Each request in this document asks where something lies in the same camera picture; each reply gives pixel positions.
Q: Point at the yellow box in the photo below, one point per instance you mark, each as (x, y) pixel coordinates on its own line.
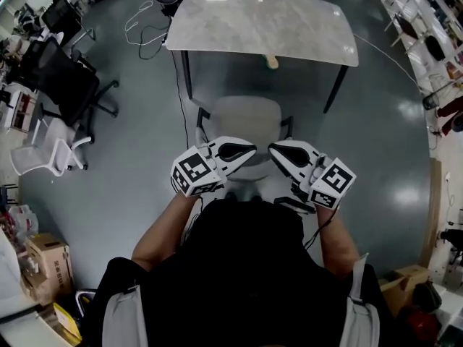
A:
(65, 318)

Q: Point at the red bag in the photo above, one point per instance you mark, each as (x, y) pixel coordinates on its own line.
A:
(421, 324)

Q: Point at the small beige object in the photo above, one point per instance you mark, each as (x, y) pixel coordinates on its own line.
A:
(272, 61)

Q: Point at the grey upholstered chair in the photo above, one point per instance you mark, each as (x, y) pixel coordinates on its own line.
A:
(249, 121)

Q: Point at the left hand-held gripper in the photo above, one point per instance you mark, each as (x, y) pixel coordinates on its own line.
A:
(195, 172)

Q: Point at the white utility cart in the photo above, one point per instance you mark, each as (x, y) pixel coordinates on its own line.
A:
(16, 110)

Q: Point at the person's black shirt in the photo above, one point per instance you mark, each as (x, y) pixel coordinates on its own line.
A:
(235, 273)

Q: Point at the person's right forearm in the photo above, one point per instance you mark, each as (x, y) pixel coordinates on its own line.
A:
(336, 244)

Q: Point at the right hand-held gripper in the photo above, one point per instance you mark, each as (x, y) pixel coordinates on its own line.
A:
(332, 183)

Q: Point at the clear plastic wrapped pack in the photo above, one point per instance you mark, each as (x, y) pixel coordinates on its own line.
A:
(23, 220)

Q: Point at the black bag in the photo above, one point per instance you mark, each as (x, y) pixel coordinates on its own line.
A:
(427, 298)

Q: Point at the white mesh office chair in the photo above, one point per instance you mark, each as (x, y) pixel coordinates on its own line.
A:
(32, 159)

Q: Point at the person's left forearm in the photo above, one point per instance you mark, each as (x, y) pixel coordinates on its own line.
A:
(162, 230)

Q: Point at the grey marble table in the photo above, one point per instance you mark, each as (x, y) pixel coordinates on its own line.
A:
(260, 24)

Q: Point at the brown cardboard box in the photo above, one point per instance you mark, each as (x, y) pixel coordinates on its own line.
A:
(408, 277)
(50, 262)

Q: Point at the black mesh office chair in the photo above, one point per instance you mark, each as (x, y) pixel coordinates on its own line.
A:
(65, 81)
(59, 13)

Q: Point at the white side desk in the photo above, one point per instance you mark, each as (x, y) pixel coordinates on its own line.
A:
(21, 333)

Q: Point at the white shelf rack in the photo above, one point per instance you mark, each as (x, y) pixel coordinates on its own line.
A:
(416, 31)

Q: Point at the black equipment stand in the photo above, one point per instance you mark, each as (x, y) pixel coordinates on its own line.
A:
(448, 235)

